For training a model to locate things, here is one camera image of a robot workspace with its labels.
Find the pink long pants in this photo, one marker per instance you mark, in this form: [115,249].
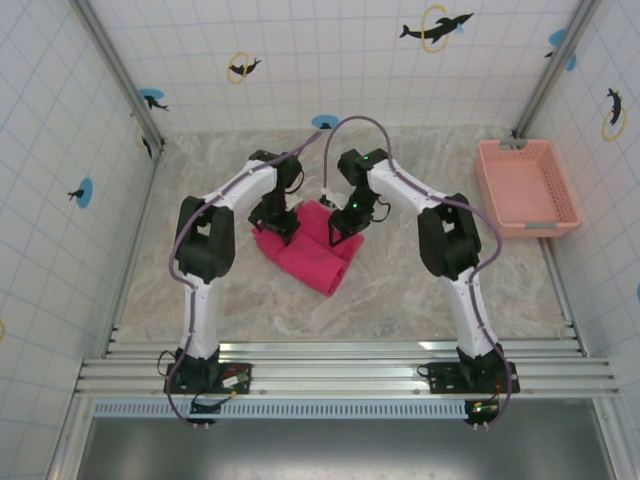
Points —
[305,255]

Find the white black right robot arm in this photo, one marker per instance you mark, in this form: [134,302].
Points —
[470,310]

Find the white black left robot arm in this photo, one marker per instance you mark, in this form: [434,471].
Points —
[200,310]

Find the small circuit board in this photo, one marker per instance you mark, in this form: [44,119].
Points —
[235,380]
[484,408]

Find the pink perforated plastic basket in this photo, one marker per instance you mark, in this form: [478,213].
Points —
[525,195]

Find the blue oval dolphin sticker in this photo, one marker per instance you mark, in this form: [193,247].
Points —
[151,97]

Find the blue circle dolphin sticker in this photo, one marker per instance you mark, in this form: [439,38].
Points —
[84,192]

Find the grey metal panel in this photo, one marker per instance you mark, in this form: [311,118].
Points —
[325,450]

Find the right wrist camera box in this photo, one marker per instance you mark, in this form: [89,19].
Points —
[331,196]

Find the aluminium side rail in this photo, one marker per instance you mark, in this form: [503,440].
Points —
[132,240]
[562,300]

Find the aluminium front rail beam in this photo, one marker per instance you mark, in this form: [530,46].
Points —
[325,370]

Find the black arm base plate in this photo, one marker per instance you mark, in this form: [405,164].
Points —
[512,386]
[175,384]

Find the aluminium frame post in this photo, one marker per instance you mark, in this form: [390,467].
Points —
[556,67]
[114,60]

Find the blue sticker behind post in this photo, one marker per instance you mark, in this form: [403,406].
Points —
[557,37]

